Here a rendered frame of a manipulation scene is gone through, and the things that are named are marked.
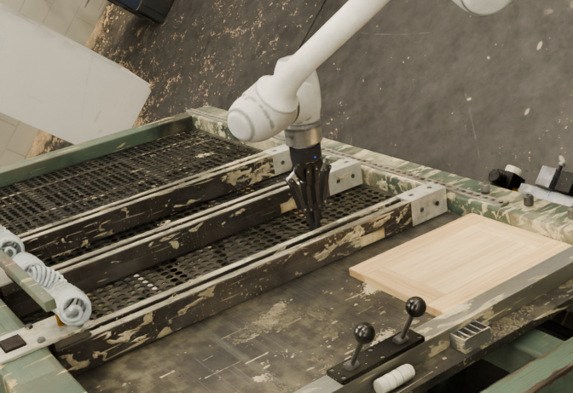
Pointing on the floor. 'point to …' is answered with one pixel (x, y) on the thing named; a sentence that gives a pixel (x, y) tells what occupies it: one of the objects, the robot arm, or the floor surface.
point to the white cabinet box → (63, 83)
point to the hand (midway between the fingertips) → (314, 221)
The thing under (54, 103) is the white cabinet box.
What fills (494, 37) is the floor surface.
